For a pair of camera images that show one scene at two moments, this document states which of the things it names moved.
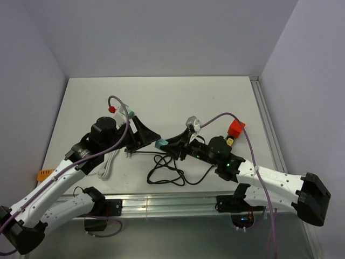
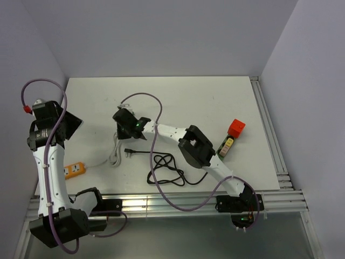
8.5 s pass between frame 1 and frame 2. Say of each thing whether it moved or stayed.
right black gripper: moved
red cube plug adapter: stayed
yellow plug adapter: stayed
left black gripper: moved
